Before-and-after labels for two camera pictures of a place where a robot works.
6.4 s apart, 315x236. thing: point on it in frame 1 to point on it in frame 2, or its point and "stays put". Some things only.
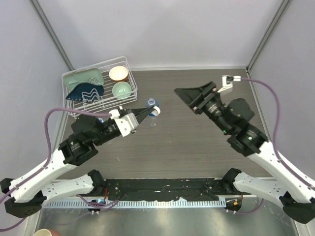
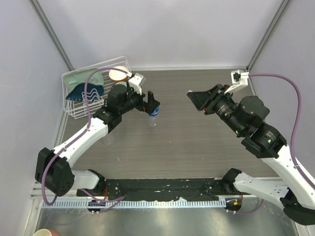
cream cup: (42, 232) stays put
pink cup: (54, 233) stays put
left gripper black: (140, 113) to (148, 107)
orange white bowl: (118, 73) stays put
